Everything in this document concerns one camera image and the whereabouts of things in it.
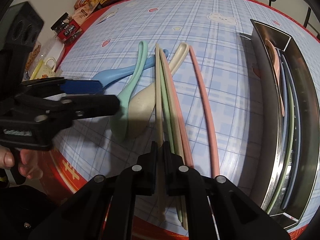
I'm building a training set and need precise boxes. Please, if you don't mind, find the clear plastic container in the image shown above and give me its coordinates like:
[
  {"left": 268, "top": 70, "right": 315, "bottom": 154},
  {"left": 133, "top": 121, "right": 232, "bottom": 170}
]
[{"left": 39, "top": 37, "right": 65, "bottom": 64}]

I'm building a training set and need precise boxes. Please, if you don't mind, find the blue plastic spoon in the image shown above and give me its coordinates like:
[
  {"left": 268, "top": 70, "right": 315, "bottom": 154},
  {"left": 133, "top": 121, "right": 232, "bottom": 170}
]
[{"left": 92, "top": 49, "right": 169, "bottom": 88}]

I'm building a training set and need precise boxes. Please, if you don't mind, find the stainless steel utensil tray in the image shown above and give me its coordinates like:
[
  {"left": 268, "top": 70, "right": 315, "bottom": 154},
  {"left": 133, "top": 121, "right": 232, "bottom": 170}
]
[{"left": 250, "top": 20, "right": 319, "bottom": 230}]

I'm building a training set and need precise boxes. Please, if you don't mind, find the jar with red label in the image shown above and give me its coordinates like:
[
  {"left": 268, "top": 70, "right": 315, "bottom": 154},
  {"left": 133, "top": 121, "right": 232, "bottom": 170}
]
[{"left": 51, "top": 12, "right": 82, "bottom": 44}]

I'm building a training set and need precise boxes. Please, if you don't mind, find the green plastic spoon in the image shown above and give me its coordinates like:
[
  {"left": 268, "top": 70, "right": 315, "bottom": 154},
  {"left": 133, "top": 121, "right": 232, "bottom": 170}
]
[{"left": 110, "top": 41, "right": 148, "bottom": 141}]

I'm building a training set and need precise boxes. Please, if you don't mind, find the pink plastic spoon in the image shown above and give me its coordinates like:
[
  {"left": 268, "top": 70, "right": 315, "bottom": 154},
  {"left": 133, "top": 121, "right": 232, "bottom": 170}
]
[{"left": 265, "top": 39, "right": 286, "bottom": 117}]

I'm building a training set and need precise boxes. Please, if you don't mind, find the person's left hand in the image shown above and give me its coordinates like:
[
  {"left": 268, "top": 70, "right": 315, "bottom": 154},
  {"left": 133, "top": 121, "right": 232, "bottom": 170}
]
[{"left": 0, "top": 146, "right": 43, "bottom": 179}]

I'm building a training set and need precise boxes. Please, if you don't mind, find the beige plastic spoon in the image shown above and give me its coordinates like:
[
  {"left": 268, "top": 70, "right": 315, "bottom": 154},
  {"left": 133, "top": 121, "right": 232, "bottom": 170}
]
[{"left": 127, "top": 42, "right": 189, "bottom": 139}]

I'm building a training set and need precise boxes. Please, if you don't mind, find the cream cartoon mug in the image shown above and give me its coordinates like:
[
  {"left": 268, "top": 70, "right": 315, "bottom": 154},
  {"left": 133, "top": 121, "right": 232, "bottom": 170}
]
[{"left": 30, "top": 57, "right": 56, "bottom": 80}]

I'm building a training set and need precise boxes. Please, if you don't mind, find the pink chopstick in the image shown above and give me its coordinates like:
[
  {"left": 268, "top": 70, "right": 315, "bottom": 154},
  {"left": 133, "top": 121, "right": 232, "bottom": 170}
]
[
  {"left": 158, "top": 48, "right": 195, "bottom": 169},
  {"left": 189, "top": 46, "right": 220, "bottom": 178}
]

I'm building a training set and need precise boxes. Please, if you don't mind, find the green chopstick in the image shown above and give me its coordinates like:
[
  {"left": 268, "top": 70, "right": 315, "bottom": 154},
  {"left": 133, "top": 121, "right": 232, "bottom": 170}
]
[
  {"left": 266, "top": 80, "right": 293, "bottom": 214},
  {"left": 160, "top": 57, "right": 184, "bottom": 223}
]

